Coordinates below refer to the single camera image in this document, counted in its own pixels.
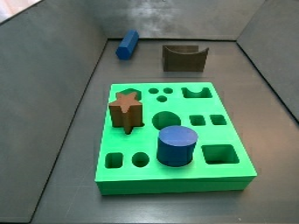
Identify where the brown star block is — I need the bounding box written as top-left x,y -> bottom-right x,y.
108,92 -> 142,135

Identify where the dark curved holder stand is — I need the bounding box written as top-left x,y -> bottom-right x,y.
162,45 -> 209,72

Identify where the green shape sorter board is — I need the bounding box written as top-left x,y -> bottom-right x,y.
94,82 -> 257,195

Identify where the blue cylinder block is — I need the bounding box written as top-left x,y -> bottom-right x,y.
156,125 -> 199,167

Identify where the blue hexagon prism block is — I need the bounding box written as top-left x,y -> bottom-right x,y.
116,30 -> 138,60

